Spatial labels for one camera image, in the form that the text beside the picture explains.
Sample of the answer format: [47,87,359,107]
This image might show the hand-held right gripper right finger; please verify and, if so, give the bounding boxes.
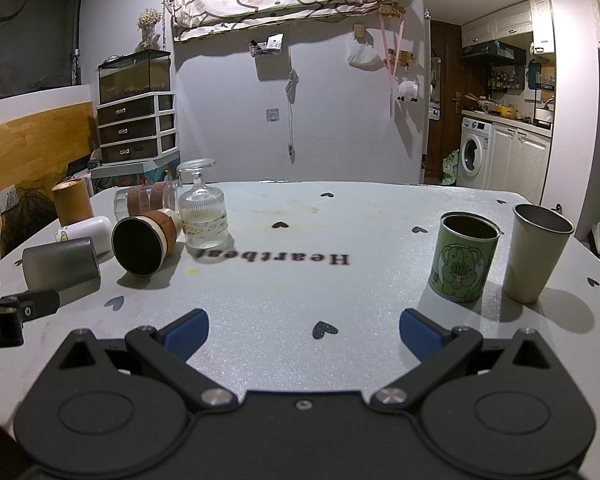
[371,308,552,412]

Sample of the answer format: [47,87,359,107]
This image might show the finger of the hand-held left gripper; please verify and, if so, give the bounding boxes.
[0,288,61,322]

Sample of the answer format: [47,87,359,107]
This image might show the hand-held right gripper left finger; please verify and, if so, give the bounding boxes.
[55,308,238,412]

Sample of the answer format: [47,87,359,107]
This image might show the steel cup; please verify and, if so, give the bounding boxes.
[502,203,575,305]
[22,237,102,307]

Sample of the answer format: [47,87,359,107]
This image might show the green printed cup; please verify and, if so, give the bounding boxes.
[428,212,501,304]

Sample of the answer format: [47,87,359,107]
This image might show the white cup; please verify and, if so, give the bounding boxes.
[55,215,114,256]

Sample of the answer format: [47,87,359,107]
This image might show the black and brown cup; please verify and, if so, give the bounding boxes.
[111,208,184,277]

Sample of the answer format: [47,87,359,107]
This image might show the brown wooden cup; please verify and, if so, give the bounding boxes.
[52,178,94,226]

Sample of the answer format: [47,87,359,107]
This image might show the glass cup with brown sleeve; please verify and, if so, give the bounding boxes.
[113,182,182,222]

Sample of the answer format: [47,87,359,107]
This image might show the black mesh bag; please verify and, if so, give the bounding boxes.
[2,184,57,257]

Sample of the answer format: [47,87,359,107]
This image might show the white power socket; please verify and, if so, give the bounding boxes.
[0,184,19,219]

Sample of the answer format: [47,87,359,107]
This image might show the ribbed stemmed glass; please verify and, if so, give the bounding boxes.
[176,158,229,250]

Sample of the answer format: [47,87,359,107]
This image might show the patterned storage box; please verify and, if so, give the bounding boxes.
[90,156,178,195]

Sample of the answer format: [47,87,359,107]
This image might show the green bag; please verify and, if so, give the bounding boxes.
[441,149,461,186]

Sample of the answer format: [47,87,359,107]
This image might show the white washing machine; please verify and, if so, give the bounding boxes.
[457,117,494,191]

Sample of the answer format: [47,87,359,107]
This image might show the white drawer unit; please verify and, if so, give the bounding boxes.
[97,92,177,164]

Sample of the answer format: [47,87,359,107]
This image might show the white lower kitchen cabinet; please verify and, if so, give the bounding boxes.
[489,122,552,202]

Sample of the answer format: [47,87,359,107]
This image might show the brown wooden door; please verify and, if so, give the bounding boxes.
[425,19,464,184]

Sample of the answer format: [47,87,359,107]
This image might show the glass fish tank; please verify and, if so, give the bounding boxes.
[98,49,174,106]

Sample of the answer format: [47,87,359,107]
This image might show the plush sheep toy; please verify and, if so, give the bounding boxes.
[396,79,420,104]

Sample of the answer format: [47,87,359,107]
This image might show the black curtain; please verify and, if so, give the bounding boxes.
[0,0,84,104]

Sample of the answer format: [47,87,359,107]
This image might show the pink ribbon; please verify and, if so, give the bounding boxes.
[379,15,405,115]

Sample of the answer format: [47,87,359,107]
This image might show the wooden hook rack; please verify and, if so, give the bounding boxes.
[386,49,420,68]

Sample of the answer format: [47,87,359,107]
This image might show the white plastic bag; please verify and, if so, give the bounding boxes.
[347,39,384,69]

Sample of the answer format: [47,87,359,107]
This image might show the dried flower bunch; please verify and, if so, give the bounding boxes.
[137,8,164,52]

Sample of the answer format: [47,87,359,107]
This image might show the white upper kitchen cabinets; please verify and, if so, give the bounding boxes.
[461,0,552,47]

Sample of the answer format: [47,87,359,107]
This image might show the hanging white cable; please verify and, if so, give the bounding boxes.
[284,67,299,164]

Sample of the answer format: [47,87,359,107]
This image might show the clear wall shelf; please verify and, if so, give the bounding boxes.
[249,33,285,57]

